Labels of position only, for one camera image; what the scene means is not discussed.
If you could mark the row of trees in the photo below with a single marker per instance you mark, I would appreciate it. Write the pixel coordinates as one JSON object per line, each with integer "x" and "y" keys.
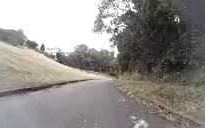
{"x": 83, "y": 58}

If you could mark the grey asphalt road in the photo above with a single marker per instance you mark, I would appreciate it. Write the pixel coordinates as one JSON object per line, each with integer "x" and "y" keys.
{"x": 80, "y": 106}

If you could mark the white building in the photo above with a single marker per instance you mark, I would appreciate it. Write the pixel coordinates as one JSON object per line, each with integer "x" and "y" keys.
{"x": 52, "y": 51}

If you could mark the wood of dark trees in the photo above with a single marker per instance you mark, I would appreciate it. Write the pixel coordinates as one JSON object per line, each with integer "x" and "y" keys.
{"x": 163, "y": 36}

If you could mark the robot's own part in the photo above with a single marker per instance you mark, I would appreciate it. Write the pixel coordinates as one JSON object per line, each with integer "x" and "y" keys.
{"x": 141, "y": 124}

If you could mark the concrete kerb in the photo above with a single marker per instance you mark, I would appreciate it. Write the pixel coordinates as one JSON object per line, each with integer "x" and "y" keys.
{"x": 33, "y": 88}

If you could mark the dry grass verge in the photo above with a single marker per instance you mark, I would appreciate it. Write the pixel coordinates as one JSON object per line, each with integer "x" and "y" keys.
{"x": 170, "y": 95}

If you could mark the dry grass slope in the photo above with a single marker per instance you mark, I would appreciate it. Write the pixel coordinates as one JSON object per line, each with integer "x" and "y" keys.
{"x": 23, "y": 68}

